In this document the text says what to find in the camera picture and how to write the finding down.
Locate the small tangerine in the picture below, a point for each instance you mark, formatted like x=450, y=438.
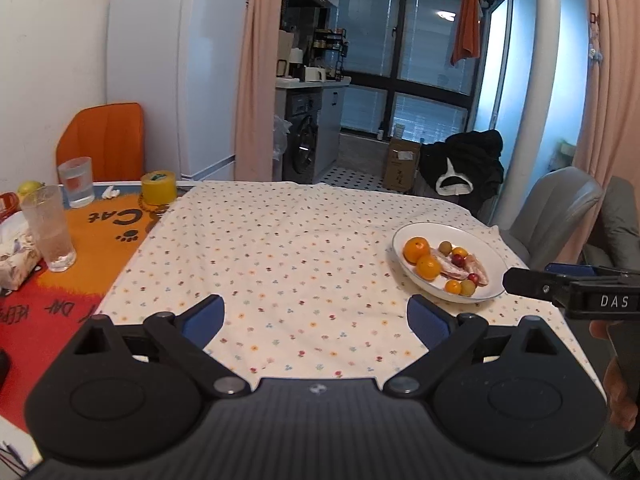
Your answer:
x=453, y=287
x=459, y=251

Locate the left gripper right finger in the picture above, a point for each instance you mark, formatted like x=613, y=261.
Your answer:
x=450, y=342

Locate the white plate blue rim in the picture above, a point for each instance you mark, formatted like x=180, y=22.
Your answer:
x=435, y=234

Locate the yellow tape roll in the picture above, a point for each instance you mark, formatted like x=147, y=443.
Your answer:
x=159, y=188

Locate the red small apple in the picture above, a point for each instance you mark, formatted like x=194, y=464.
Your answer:
x=474, y=278
x=458, y=261

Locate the orange chair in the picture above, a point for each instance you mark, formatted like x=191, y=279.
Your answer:
x=112, y=136

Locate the white refrigerator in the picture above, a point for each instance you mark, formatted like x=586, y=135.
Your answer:
x=180, y=61

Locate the red snack packet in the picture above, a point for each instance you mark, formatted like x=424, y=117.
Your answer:
x=9, y=204

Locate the white kettle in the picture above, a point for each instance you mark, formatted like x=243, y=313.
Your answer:
x=315, y=74

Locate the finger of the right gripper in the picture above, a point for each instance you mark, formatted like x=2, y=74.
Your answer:
x=586, y=271
x=540, y=285

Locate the tissue pack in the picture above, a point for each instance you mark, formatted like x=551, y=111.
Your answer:
x=19, y=254

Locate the black spice rack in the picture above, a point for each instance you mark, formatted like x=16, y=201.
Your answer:
x=328, y=50

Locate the short clear drinking glass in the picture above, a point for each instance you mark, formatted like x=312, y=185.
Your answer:
x=77, y=180

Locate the yellow-orange large orange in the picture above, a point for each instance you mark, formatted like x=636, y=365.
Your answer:
x=428, y=268

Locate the floral white tablecloth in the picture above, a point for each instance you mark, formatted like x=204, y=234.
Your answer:
x=311, y=285

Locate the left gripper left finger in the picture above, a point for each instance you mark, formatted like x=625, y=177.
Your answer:
x=181, y=340

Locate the grey chair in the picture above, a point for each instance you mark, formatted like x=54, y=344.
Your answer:
x=550, y=215

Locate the dark orange large orange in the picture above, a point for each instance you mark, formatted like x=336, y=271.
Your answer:
x=416, y=248

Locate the green-brown kiwi fruit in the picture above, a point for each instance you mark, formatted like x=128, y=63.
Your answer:
x=445, y=248
x=467, y=288

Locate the black jacket on chair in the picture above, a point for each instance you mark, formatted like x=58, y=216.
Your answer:
x=475, y=155

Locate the tall frosted drinking glass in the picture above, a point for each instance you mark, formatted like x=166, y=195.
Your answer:
x=45, y=214

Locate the pink curtain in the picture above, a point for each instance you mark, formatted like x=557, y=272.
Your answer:
x=257, y=91

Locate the green apple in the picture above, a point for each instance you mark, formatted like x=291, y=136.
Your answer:
x=28, y=187

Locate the orange hanging towel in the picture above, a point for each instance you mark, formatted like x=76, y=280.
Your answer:
x=467, y=39

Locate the person's right hand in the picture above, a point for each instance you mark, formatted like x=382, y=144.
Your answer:
x=624, y=411

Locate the cardboard box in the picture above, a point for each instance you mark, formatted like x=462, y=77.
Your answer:
x=401, y=164

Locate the orange cat table mat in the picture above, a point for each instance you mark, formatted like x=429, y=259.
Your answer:
x=38, y=320

